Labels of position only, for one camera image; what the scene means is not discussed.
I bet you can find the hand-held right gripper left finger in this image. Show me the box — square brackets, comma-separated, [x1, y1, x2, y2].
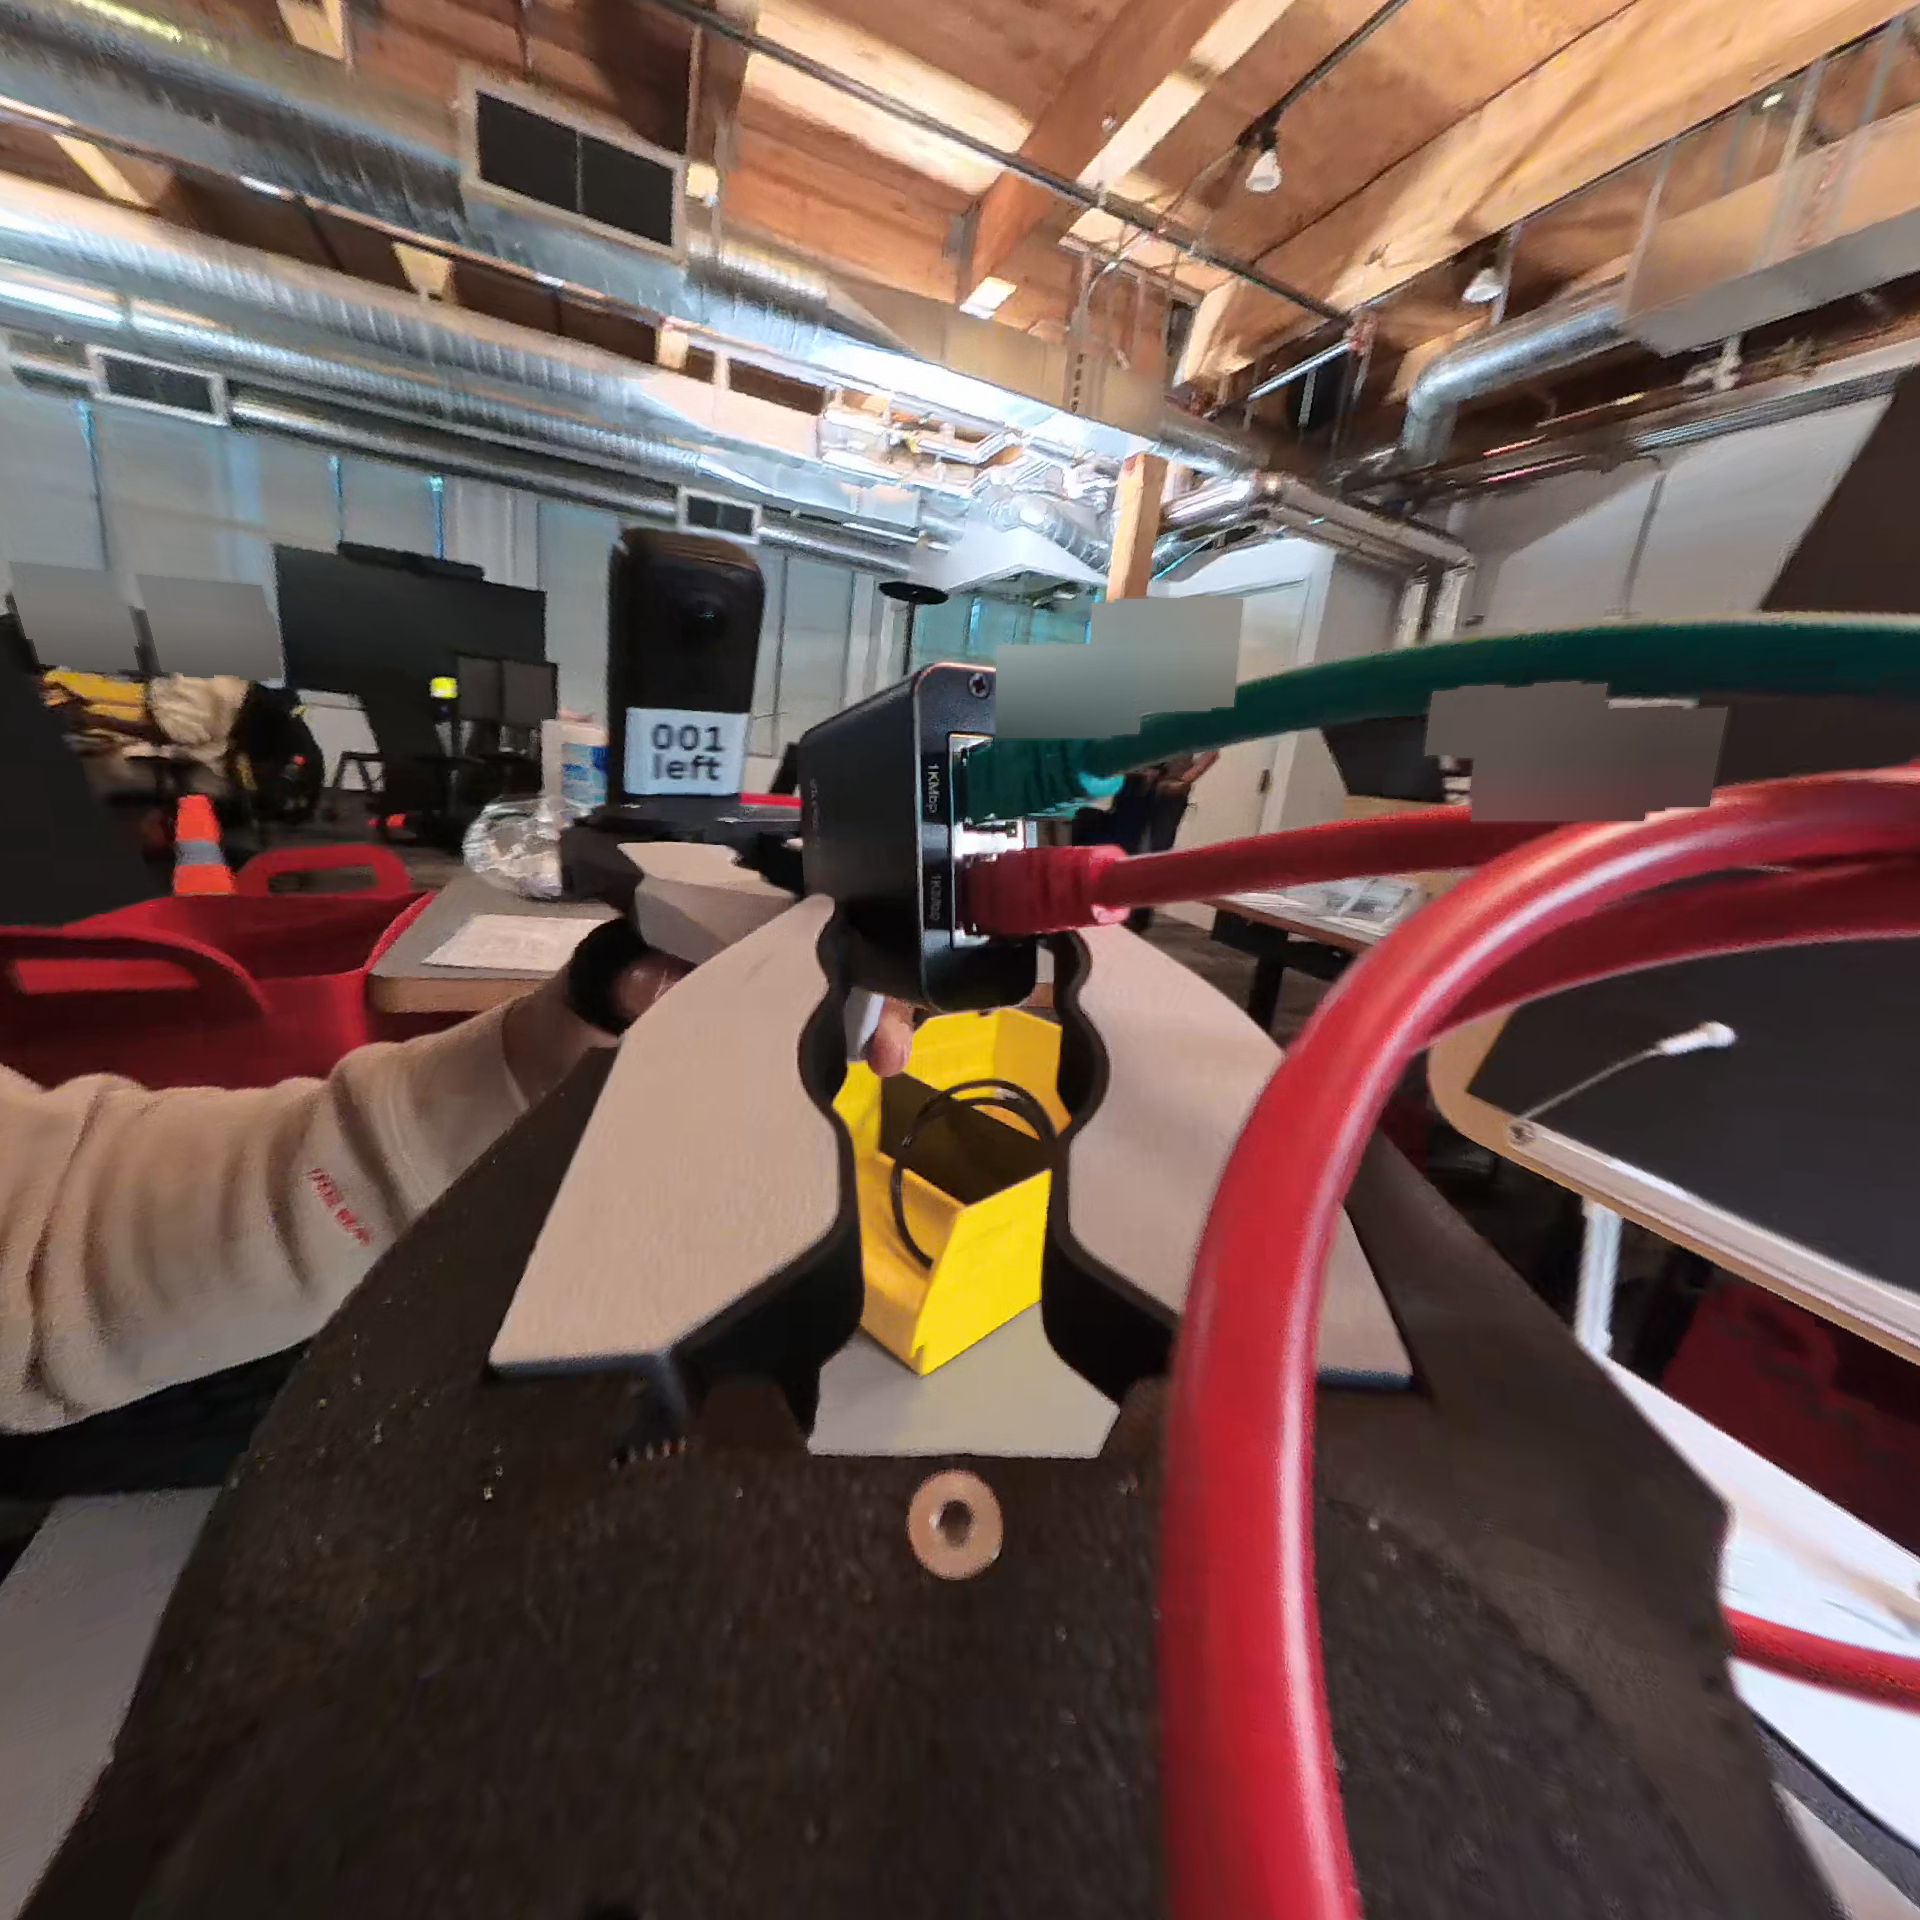
[490, 894, 868, 1430]

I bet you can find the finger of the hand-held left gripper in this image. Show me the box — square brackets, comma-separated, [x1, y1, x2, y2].
[616, 839, 805, 964]

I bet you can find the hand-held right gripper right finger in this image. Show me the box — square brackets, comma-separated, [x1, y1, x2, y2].
[1047, 931, 1415, 1402]

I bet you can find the black ethernet splitter box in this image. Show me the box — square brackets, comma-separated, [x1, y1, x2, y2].
[795, 663, 1057, 1013]

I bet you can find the red ethernet cable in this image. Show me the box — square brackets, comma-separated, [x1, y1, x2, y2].
[960, 765, 1920, 1920]

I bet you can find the person's left forearm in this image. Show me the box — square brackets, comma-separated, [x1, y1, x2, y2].
[0, 961, 620, 1434]

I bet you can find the person's left hand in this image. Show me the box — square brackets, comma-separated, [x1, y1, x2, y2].
[599, 949, 700, 1033]

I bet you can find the crumpled clear plastic bag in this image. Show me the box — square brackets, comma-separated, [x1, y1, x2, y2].
[460, 796, 579, 902]

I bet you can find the white paper sheet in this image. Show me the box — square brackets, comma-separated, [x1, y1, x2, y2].
[424, 910, 607, 974]

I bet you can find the yellow plastic bin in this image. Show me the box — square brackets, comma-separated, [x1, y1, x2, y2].
[833, 1009, 1077, 1375]

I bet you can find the large black screen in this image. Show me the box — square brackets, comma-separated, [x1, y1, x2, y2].
[274, 543, 548, 707]

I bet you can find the red plastic tote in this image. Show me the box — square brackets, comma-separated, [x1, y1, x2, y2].
[229, 841, 436, 940]
[0, 919, 385, 1092]

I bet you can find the large vent grille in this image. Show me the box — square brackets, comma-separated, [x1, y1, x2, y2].
[457, 70, 696, 260]

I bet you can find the white door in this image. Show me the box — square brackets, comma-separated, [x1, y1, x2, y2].
[1241, 577, 1322, 707]

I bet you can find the black tilted board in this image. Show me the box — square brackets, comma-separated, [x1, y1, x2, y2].
[1424, 405, 1920, 1359]

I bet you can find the wooden post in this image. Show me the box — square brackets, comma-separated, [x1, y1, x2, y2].
[1105, 451, 1173, 606]

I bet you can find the green ethernet cable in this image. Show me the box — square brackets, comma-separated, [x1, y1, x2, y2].
[960, 617, 1920, 822]

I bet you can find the curved silver air duct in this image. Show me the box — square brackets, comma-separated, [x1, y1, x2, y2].
[1394, 293, 1644, 471]

